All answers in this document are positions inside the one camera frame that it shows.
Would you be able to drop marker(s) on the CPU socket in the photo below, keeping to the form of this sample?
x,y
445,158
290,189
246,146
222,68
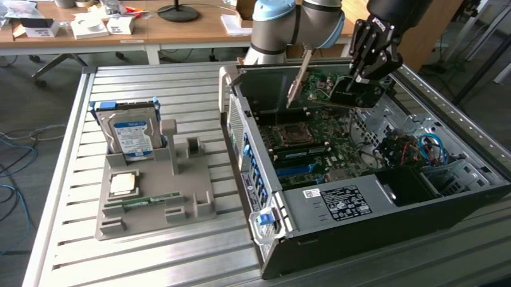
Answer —
x,y
295,134

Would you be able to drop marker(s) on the white box with black lid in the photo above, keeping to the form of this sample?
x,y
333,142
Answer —
x,y
41,28

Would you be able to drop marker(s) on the grey cup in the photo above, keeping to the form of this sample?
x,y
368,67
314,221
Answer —
x,y
65,3

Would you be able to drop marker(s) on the CPU chip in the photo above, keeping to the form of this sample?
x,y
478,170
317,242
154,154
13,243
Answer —
x,y
123,185

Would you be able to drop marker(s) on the small white labelled box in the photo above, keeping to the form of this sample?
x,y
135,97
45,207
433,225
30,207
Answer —
x,y
119,26

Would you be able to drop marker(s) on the grey parts rack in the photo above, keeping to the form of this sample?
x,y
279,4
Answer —
x,y
159,191

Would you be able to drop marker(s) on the grey power supply with label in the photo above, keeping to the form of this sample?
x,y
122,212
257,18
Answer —
x,y
307,209

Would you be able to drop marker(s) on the green RAM stick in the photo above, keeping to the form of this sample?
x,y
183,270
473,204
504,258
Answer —
x,y
147,201

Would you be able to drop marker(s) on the black fan shroud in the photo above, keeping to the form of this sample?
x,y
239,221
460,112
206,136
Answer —
x,y
408,185

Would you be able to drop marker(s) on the blue expansion slot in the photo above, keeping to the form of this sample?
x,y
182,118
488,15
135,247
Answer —
x,y
295,170

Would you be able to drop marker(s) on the black round lamp base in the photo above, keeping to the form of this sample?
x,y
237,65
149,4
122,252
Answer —
x,y
178,13

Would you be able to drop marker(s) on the blue case latch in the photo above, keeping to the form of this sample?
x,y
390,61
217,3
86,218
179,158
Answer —
x,y
266,219

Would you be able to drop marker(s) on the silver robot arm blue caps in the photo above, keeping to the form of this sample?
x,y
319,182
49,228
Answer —
x,y
275,30

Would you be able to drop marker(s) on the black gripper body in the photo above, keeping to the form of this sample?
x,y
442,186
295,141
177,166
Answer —
x,y
400,18

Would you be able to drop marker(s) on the clear plastic bag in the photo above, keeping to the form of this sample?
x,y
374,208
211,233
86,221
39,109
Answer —
x,y
21,9

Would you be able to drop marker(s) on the hard disk with blue bracket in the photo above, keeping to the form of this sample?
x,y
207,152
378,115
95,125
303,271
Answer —
x,y
131,137

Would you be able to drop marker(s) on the white box with tape roll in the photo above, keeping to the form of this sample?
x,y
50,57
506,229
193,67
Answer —
x,y
90,27

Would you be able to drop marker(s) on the perforated metal drive cage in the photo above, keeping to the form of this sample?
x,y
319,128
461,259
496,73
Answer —
x,y
372,125

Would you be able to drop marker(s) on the wooden desk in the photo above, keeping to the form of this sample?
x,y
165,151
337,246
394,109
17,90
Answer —
x,y
179,33

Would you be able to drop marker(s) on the metal disk bay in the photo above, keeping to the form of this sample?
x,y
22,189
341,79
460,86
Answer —
x,y
460,179

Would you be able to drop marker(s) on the black open PC case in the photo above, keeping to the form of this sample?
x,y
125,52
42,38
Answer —
x,y
360,245

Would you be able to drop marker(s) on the green motherboard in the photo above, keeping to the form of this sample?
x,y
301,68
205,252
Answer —
x,y
347,161

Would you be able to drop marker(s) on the stack of white papers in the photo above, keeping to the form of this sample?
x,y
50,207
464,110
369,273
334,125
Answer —
x,y
235,25

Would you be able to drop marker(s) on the green graphics card black cooler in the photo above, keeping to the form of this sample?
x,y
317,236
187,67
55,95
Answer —
x,y
319,83

